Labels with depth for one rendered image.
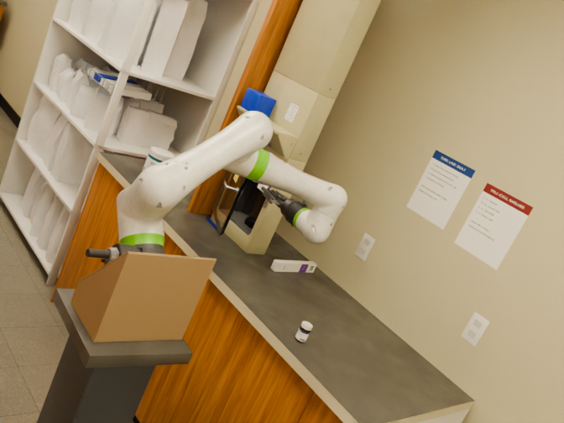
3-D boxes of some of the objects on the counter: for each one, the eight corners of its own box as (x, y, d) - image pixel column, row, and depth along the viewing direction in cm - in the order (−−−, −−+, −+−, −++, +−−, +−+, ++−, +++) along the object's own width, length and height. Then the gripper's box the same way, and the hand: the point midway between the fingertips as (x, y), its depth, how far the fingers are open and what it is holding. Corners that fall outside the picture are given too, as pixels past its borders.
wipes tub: (158, 174, 318) (168, 148, 314) (169, 185, 309) (180, 159, 305) (137, 170, 309) (146, 143, 305) (148, 181, 300) (158, 154, 296)
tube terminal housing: (248, 223, 305) (310, 83, 285) (285, 256, 284) (355, 107, 263) (210, 219, 287) (273, 69, 267) (247, 253, 266) (318, 93, 246)
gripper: (308, 204, 236) (274, 178, 252) (285, 201, 227) (251, 174, 243) (300, 221, 238) (267, 194, 254) (277, 217, 229) (244, 190, 245)
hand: (263, 188), depth 246 cm, fingers closed
